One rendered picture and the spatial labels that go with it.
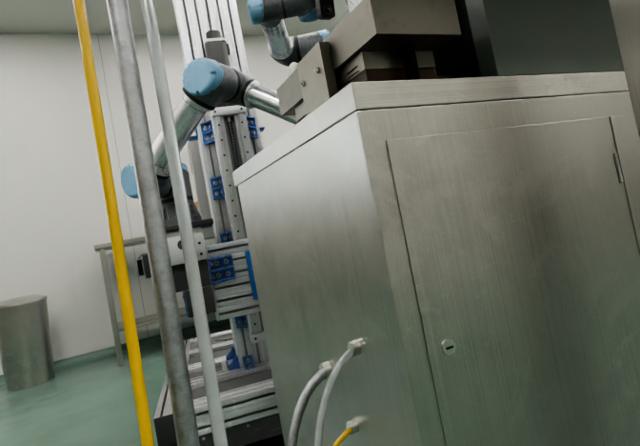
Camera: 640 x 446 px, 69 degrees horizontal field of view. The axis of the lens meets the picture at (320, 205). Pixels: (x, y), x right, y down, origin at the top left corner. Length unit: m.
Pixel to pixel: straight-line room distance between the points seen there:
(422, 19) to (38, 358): 3.66
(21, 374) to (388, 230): 3.59
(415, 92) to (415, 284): 0.27
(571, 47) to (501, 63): 0.18
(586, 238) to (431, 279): 0.33
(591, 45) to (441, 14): 0.34
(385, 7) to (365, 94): 0.15
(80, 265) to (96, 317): 0.46
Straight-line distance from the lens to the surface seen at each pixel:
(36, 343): 4.01
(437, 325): 0.68
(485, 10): 0.86
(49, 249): 4.47
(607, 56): 1.07
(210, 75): 1.48
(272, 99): 1.53
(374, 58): 0.77
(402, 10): 0.76
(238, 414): 1.68
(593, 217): 0.93
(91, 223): 4.46
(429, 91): 0.73
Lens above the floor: 0.71
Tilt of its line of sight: 3 degrees up
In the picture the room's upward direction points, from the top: 11 degrees counter-clockwise
